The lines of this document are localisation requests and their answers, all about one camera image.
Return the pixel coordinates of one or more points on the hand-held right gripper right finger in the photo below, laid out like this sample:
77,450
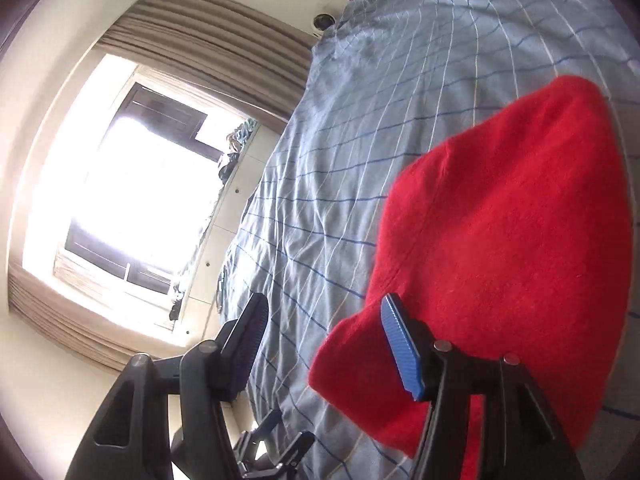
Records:
402,352

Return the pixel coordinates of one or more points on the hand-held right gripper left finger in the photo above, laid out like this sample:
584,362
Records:
241,347

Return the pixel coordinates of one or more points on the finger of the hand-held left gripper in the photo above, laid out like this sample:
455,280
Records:
269,421
295,452

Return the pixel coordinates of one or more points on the red knit sweater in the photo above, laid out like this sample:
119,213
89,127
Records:
500,210

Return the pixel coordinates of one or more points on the pile of clothes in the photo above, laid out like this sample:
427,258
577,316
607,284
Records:
240,135

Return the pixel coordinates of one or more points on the white window seat cabinet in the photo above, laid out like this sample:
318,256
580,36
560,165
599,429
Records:
225,220

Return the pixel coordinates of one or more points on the beige striped curtain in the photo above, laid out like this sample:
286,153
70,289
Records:
75,320
210,35

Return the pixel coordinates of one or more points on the dark-framed window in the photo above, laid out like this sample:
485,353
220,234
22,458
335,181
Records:
140,185

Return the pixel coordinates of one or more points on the grey-blue checked bedspread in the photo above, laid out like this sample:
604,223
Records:
375,110

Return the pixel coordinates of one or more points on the round black white device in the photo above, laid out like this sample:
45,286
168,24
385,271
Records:
323,22

